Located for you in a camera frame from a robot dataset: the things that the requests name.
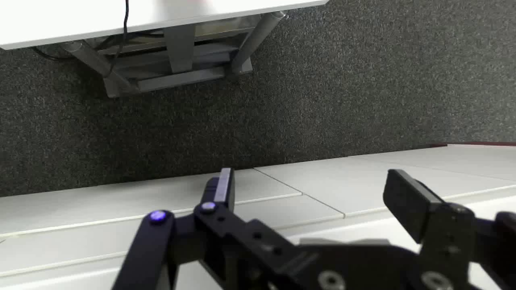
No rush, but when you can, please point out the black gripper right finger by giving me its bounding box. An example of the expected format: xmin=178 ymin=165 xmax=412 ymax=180
xmin=382 ymin=167 xmax=516 ymax=290

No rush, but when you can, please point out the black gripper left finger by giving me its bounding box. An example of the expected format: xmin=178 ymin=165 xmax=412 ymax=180
xmin=111 ymin=165 xmax=319 ymax=290

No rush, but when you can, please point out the white drawer front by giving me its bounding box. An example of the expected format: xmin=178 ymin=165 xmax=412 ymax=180
xmin=254 ymin=143 xmax=516 ymax=217
xmin=0 ymin=165 xmax=344 ymax=238

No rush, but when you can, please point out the thin black hanging cable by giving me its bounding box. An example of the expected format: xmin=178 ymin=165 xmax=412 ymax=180
xmin=106 ymin=0 xmax=132 ymax=77

